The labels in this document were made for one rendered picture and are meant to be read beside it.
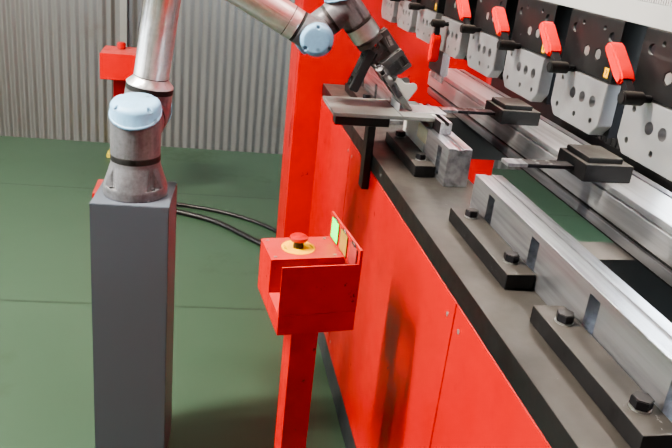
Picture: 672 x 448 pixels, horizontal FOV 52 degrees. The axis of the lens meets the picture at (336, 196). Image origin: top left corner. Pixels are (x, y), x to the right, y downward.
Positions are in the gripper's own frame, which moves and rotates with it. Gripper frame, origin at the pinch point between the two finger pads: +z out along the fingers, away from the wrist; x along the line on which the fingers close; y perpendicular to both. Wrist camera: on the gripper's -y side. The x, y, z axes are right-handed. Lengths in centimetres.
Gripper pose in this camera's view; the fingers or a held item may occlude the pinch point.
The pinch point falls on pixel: (403, 105)
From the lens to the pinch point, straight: 184.9
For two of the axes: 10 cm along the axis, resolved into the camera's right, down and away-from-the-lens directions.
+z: 5.6, 7.3, 3.9
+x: -1.7, -3.6, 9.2
